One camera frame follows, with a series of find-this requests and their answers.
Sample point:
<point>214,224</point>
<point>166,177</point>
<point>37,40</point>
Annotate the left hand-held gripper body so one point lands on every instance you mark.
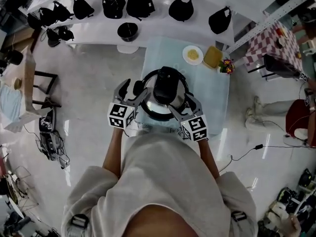
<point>118,112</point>

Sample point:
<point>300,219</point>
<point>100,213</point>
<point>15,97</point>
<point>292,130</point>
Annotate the small pot of flowers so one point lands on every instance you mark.
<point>226,67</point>

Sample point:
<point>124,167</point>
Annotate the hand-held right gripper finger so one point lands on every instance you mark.
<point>176,111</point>
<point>196,106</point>

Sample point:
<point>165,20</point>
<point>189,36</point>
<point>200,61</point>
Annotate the black silver pressure cooker lid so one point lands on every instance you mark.
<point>153,102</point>

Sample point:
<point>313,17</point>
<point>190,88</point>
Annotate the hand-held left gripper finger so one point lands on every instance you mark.
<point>140,98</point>
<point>119,92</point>

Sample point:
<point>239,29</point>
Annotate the wooden table with black legs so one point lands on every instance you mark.
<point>28,78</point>

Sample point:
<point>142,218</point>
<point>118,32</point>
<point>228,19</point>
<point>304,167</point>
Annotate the white plate with yellow food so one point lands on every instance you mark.
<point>193,55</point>

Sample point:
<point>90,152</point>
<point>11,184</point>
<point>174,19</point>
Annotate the dark blue chair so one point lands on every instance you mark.
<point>279,67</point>

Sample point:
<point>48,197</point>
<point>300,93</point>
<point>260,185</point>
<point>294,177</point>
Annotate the black pressure cooker pot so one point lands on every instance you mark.
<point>137,87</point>

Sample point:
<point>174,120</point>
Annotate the person's right forearm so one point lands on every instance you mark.
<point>207,157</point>

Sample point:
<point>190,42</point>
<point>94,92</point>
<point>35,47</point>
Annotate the person's beige shirt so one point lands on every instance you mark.
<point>160,169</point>

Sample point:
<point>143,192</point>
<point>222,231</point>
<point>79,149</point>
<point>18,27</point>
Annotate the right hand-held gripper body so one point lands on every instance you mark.
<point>196,127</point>

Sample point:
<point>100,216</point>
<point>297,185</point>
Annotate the black inner pot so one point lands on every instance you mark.
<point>127,32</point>

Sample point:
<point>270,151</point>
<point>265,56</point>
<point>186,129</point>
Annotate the pale blue checked cloth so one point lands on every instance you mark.
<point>10,102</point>

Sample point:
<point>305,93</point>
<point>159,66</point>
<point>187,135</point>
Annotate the table with red checked cloth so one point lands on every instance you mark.
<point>261,43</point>

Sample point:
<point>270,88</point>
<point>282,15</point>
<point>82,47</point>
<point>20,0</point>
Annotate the person's pale trousers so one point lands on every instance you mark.
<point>148,130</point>

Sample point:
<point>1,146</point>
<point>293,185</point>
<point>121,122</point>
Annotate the table with pale blue cloth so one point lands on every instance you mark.
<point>209,95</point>

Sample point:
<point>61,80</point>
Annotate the yellow rectangular container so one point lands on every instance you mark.
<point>212,57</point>

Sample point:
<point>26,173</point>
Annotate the pile of bags and gear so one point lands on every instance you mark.
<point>284,196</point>

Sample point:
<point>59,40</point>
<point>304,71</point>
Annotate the red fruit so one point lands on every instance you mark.
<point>279,31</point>

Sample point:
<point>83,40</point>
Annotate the person's left forearm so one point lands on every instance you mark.
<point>113,152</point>

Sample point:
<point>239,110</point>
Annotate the small round wooden bowl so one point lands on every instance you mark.
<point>17,83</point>

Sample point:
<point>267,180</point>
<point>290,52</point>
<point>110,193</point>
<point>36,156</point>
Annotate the black cylindrical pot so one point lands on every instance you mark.
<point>14,57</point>

